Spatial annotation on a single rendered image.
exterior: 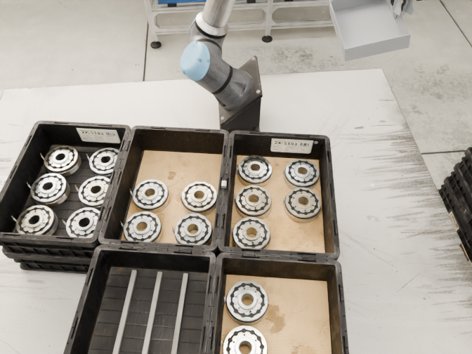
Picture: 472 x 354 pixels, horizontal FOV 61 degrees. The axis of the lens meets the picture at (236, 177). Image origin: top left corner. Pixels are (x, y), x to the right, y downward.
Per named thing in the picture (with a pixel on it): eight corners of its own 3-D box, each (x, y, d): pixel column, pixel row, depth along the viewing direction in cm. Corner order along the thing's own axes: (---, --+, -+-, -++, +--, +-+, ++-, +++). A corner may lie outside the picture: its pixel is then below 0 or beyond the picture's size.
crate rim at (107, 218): (133, 130, 123) (132, 124, 121) (230, 135, 122) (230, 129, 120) (98, 247, 100) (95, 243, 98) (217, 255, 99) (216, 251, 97)
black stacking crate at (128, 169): (140, 149, 131) (133, 126, 122) (230, 154, 130) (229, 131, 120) (109, 263, 108) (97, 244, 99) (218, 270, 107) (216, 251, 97)
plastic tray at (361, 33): (329, 12, 145) (329, 1, 141) (385, -1, 142) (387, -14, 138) (345, 61, 130) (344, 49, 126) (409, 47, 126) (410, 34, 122)
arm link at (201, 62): (205, 98, 138) (175, 78, 129) (206, 71, 145) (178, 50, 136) (230, 81, 130) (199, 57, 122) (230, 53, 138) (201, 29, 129)
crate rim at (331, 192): (230, 135, 122) (230, 129, 120) (328, 140, 121) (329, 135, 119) (217, 255, 99) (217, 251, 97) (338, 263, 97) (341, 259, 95)
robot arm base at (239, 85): (221, 90, 152) (202, 76, 146) (251, 66, 144) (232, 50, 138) (224, 118, 143) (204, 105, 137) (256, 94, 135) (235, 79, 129)
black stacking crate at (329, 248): (230, 155, 130) (230, 131, 120) (322, 160, 128) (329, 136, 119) (219, 270, 107) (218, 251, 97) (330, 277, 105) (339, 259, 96)
